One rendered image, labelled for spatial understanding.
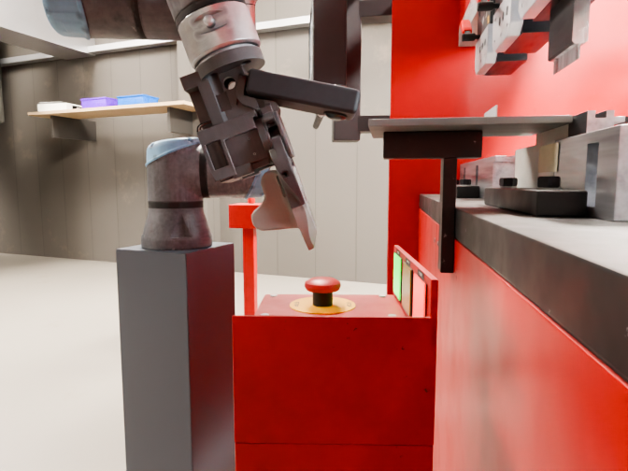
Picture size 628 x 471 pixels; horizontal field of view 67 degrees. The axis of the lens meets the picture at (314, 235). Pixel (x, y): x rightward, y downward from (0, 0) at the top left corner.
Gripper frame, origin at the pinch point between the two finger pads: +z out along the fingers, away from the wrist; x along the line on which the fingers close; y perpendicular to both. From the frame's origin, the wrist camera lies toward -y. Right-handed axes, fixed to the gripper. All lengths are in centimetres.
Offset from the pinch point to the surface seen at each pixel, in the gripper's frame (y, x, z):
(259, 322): 5.5, 14.4, 3.6
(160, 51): 112, -453, -190
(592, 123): -35.7, -8.8, -0.5
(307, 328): 2.1, 14.4, 5.3
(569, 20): -42.0, -18.2, -14.2
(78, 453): 107, -98, 52
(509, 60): -49, -57, -16
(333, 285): -0.2, 1.3, 5.6
